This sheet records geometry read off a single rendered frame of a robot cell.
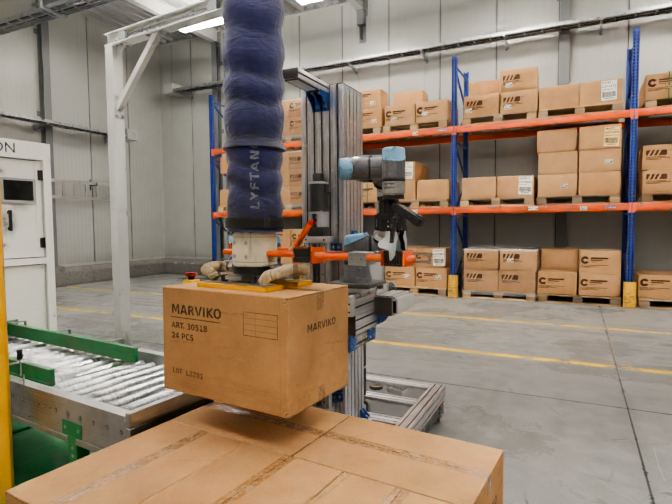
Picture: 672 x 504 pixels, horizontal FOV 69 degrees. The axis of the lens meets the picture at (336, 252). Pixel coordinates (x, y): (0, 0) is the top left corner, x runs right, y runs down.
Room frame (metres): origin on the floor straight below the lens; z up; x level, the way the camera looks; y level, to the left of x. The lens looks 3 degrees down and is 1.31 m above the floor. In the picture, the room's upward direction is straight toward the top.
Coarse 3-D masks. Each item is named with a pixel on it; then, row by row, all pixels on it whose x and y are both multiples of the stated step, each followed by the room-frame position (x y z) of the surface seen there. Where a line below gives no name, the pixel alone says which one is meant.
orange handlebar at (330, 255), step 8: (280, 248) 2.08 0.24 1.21; (272, 256) 1.82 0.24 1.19; (280, 256) 1.79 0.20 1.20; (288, 256) 1.78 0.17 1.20; (320, 256) 1.70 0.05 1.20; (328, 256) 1.68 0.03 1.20; (336, 256) 1.67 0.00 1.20; (344, 256) 1.65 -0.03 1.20; (368, 256) 1.61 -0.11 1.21; (376, 256) 1.59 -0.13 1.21; (408, 256) 1.54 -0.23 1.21
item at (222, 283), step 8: (208, 280) 1.86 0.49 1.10; (216, 280) 1.86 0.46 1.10; (224, 280) 1.83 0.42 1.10; (232, 280) 1.86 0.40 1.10; (256, 280) 1.77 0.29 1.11; (216, 288) 1.80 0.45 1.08; (224, 288) 1.78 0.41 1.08; (232, 288) 1.76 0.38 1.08; (240, 288) 1.74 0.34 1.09; (248, 288) 1.72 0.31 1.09; (256, 288) 1.70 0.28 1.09; (264, 288) 1.68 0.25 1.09; (272, 288) 1.71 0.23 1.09; (280, 288) 1.75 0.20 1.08
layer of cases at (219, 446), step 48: (144, 432) 1.78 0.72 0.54; (192, 432) 1.77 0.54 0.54; (240, 432) 1.77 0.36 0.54; (288, 432) 1.77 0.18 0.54; (336, 432) 1.76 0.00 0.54; (384, 432) 1.76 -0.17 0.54; (48, 480) 1.44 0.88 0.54; (96, 480) 1.44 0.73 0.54; (144, 480) 1.43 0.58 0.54; (192, 480) 1.43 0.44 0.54; (240, 480) 1.43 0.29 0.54; (288, 480) 1.43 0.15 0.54; (336, 480) 1.42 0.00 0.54; (384, 480) 1.42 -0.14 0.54; (432, 480) 1.42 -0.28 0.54; (480, 480) 1.42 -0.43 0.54
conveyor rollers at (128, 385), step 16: (16, 352) 2.93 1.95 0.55; (32, 352) 2.98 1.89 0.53; (48, 352) 2.98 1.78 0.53; (64, 352) 2.97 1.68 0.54; (80, 352) 2.97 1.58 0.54; (64, 368) 2.61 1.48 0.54; (80, 368) 2.60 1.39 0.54; (96, 368) 2.59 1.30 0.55; (112, 368) 2.58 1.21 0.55; (128, 368) 2.64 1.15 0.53; (144, 368) 2.62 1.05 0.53; (160, 368) 2.61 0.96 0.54; (64, 384) 2.34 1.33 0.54; (80, 384) 2.33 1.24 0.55; (96, 384) 2.31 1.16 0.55; (112, 384) 2.36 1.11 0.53; (128, 384) 2.34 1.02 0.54; (144, 384) 2.32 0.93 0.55; (160, 384) 2.31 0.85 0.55; (112, 400) 2.16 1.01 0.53; (128, 400) 2.13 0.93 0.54; (144, 400) 2.11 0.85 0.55
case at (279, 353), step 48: (192, 288) 1.80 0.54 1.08; (288, 288) 1.80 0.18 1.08; (336, 288) 1.83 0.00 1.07; (192, 336) 1.79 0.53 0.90; (240, 336) 1.67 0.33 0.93; (288, 336) 1.57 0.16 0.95; (336, 336) 1.83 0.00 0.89; (192, 384) 1.79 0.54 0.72; (240, 384) 1.67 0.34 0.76; (288, 384) 1.56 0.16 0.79; (336, 384) 1.83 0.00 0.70
